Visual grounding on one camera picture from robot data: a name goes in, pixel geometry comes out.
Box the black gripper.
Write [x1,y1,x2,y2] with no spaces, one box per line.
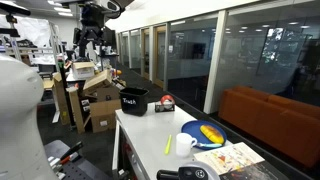
[78,3,106,60]

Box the white cup with handle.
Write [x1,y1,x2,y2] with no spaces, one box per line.
[175,132,198,158]

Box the black computer monitor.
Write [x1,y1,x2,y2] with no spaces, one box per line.
[101,26,118,50]

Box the white topped cardboard box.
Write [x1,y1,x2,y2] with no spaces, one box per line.
[71,61,96,80]

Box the tilted flat cardboard box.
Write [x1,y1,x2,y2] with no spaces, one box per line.
[82,69,114,96]

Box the tall cardboard sheet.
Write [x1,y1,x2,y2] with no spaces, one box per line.
[52,72,71,126]

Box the narrow cardboard box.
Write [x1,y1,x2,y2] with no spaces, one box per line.
[66,86,92,135]

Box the cardboard box with white label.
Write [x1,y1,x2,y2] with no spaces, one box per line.
[89,98,123,134]

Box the black trash bin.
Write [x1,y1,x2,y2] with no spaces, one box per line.
[119,87,150,117]

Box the red and white object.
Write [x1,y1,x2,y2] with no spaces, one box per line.
[154,94,176,113]

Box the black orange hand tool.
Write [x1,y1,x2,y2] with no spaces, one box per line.
[59,141,85,162]

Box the yellow highlighter pen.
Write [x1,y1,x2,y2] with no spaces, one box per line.
[163,134,173,156]

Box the blue plate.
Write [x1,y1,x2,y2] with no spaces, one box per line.
[180,119,228,151]

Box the yellow toy corn cob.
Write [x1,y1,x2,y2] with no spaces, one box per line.
[199,124,225,145]

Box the light blue plastic utensil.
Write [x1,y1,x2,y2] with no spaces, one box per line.
[196,142,224,149]

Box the black device at edge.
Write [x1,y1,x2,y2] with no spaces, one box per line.
[156,161,221,180]

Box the discrete mathematics book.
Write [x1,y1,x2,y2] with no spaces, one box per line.
[193,141,291,180]

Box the orange sofa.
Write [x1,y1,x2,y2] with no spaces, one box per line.
[218,85,320,169]

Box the black camera on stand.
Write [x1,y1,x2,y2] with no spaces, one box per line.
[0,2,32,38]

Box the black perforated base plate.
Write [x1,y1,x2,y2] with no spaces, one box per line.
[43,139,113,180]

